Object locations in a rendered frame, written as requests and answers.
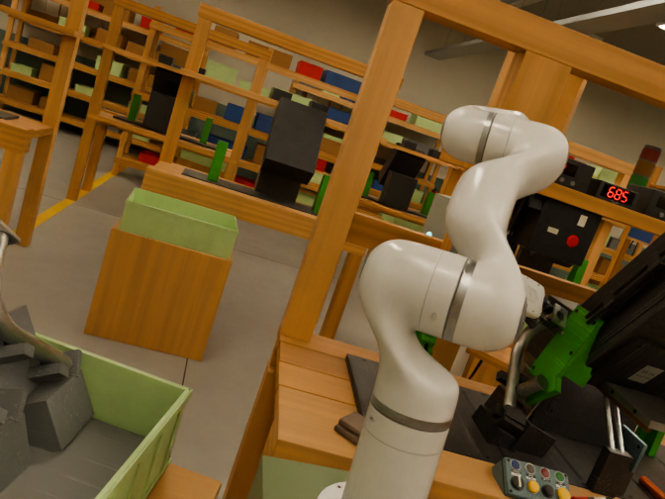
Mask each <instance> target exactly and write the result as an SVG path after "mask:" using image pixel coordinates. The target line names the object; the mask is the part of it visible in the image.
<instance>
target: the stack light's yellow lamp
mask: <svg viewBox="0 0 665 499"><path fill-rule="evenodd" d="M654 168H655V163H652V162H650V161H646V160H642V159H639V160H638V161H637V163H636V165H635V168H634V170H633V174H636V175H640V176H643V177H646V178H648V179H650V177H651V174H652V172H653V170H654Z"/></svg>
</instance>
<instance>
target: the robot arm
mask: <svg viewBox="0 0 665 499"><path fill-rule="evenodd" d="M440 140H441V144H442V147H443V148H444V150H445V151H446V152H447V153H448V154H450V155H451V156H453V157H454V158H456V159H459V160H461V161H464V162H467V163H471V164H475V165H474V166H472V167H470V168H469V169H468V170H466V171H465V172H464V173H463V175H462V176H461V177H460V179H459V180H458V182H457V184H456V186H455V188H454V190H453V192H452V195H451V197H450V200H449V203H448V206H447V210H446V215H445V226H446V230H447V234H448V236H449V239H450V241H451V243H452V247H451V248H450V250H449V251H446V250H442V249H437V248H433V247H430V246H426V245H423V244H419V243H415V242H411V241H406V240H391V241H387V242H385V243H382V244H381V245H379V246H377V247H376V248H375V249H374V250H373V251H372V252H371V253H370V254H369V255H368V257H367V258H366V259H365V260H364V263H363V266H362V269H361V272H360V274H359V295H360V300H361V303H362V307H363V310H364V312H365V315H366V317H367V320H368V322H369V324H370V327H371V329H372V331H373V334H374V336H375V339H376V342H377V346H378V350H379V367H378V373H377V377H376V381H375V385H374V389H373V392H372V396H371V399H370V402H369V406H368V409H367V413H366V416H365V419H364V423H363V426H362V430H361V433H360V437H359V440H358V443H357V447H356V450H355V454H354V457H353V460H352V464H351V467H350V471H349V474H348V476H347V480H346V482H339V483H336V484H332V485H330V486H328V487H326V488H325V489H324V490H323V491H322V492H321V493H320V495H319V496H318V499H428V495H429V492H430V488H431V485H432V482H433V479H434V476H435V473H436V469H437V466H438V463H439V460H440V457H441V454H442V450H443V447H444V444H445V441H446V438H447V434H448V431H449V428H450V425H451V422H452V419H453V415H454V412H455V409H456V405H457V401H458V396H459V386H458V383H457V381H456V379H455V378H454V377H453V376H452V374H451V373H450V372H449V371H448V370H447V369H446V368H444V367H443V366H442V365H441V364H440V363H439V362H437V361H436V360H435V359H434V358H433V357H432V356H431V355H430V354H429V353H428V352H427V351H426V350H425V349H424V348H423V347H422V345H421V344H420V342H419V340H418V338H417V335H416V331H420V332H423V333H426V334H429V335H431V336H434V337H437V338H440V339H444V340H446V341H449V342H452V343H455V344H458V345H461V346H464V347H467V348H470V349H475V350H480V351H496V350H501V349H505V348H507V347H509V346H510V345H511V344H512V343H513V342H514V341H515V340H517V339H518V338H519V337H520V333H521V331H522V329H523V324H524V322H526V324H527V325H528V327H529V328H530V329H533V328H535V327H536V326H537V325H538V324H542V325H544V326H545V327H547V328H548V329H550V330H553V329H556V328H558V326H557V325H555V324H554V323H552V322H551V318H550V317H546V316H544V315H543V314H542V313H541V310H542V311H543V312H545V313H546V314H550V313H552V312H553V305H551V304H550V301H549V300H548V299H547V298H546V296H545V294H544V288H543V286H541V285H540V284H539V283H537V282H535V281H534V280H532V279H530V278H529V277H527V276H525V275H523V274H521V271H520V268H519V266H518V263H517V261H516V259H515V256H514V254H513V252H512V250H511V248H510V246H509V243H508V240H507V229H508V224H509V221H510V218H511V216H512V212H513V209H514V206H515V203H516V201H517V200H519V199H521V198H524V197H525V196H528V195H531V194H534V193H537V192H539V191H541V190H543V189H545V188H547V187H548V186H549V185H551V184H552V183H553V182H554V181H555V180H556V179H557V178H558V177H559V176H560V175H561V173H562V172H563V170H564V168H565V167H566V163H567V160H568V157H569V146H568V143H567V140H566V138H565V137H564V135H563V134H562V133H561V132H560V131H558V130H557V129H555V128H553V127H551V126H548V125H545V124H541V123H537V122H534V121H530V120H529V119H528V117H527V116H526V115H525V114H524V113H522V112H519V111H511V110H504V109H498V108H492V107H485V106H476V105H469V106H463V107H460V108H458V109H455V110H454V111H452V112H451V113H450V114H449V115H448V116H447V117H446V118H445V119H444V122H443V123H442V126H441V130H440ZM538 317H539V319H538Z"/></svg>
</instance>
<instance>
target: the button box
mask: <svg viewBox="0 0 665 499"><path fill-rule="evenodd" d="M512 460H516V459H512V458H509V457H504V458H502V460H500V461H499V462H498V463H496V464H495V465H494V466H493V467H492V473H493V476H494V478H495V480H496V481H497V483H498V485H499V487H500V489H501V490H502V492H503V494H504V495H505V496H508V497H511V498H515V499H559V498H558V497H557V489H559V488H561V487H563V488H565V489H567V490H568V491H569V493H570V489H569V483H568V476H567V474H566V473H563V472H560V471H556V470H552V469H549V468H546V469H547V470H548V471H549V477H544V476H543V475H542V474H541V470H542V469H543V468H545V467H541V466H538V465H534V464H531V463H527V462H523V461H520V460H517V462H518V463H519V464H520V468H519V469H514V468H513V467H512ZM528 464H531V465H532V466H533V467H534V473H529V472H528V471H527V469H526V466H527V465H528ZM556 472H560V473H562V474H563V476H564V480H563V481H559V480H558V479H557V478H556ZM515 476H520V477H521V478H522V479H523V481H524V488H523V489H517V488H516V487H515V486H514V485H513V483H512V479H513V478H514V477H515ZM532 480H533V481H536V482H537V483H538V485H539V491H538V492H536V493H532V492H530V491H529V489H528V487H527V484H528V483H529V482H530V481H532ZM547 484H548V485H551V486H552V487H553V489H554V495H553V496H552V497H547V496H546V495H545V494H544V493H543V490H542V488H543V486H544V485H547Z"/></svg>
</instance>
